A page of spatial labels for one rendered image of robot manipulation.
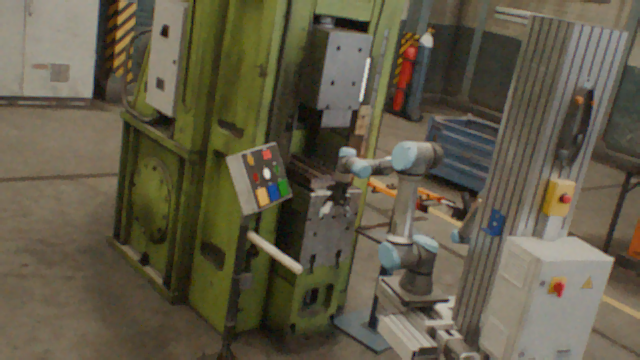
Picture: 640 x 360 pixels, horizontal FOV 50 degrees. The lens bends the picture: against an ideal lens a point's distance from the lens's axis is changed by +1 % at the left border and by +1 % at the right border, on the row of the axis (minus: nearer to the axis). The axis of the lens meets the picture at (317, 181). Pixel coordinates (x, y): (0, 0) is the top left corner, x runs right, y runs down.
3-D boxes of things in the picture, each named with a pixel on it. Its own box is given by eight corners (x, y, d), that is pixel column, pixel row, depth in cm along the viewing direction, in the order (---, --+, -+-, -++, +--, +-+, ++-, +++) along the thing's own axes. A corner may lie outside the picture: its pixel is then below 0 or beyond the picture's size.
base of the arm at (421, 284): (438, 295, 297) (444, 274, 294) (408, 296, 291) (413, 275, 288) (421, 279, 310) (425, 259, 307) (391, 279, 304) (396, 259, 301)
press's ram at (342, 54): (370, 109, 381) (384, 37, 369) (316, 109, 356) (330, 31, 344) (322, 91, 411) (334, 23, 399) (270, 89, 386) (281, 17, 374)
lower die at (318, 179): (337, 187, 385) (340, 173, 383) (309, 190, 373) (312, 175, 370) (292, 164, 415) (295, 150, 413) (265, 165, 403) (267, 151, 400)
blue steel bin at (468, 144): (542, 205, 763) (559, 142, 742) (503, 213, 708) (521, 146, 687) (454, 170, 843) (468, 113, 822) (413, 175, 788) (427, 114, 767)
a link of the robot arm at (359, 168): (379, 163, 311) (366, 156, 320) (359, 163, 305) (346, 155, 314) (376, 180, 314) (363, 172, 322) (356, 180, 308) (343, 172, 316)
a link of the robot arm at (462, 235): (487, 193, 340) (451, 248, 376) (508, 195, 342) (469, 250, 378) (483, 175, 347) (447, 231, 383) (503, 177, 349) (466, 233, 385)
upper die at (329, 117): (349, 126, 375) (352, 109, 372) (320, 127, 362) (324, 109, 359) (302, 106, 405) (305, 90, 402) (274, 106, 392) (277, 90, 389)
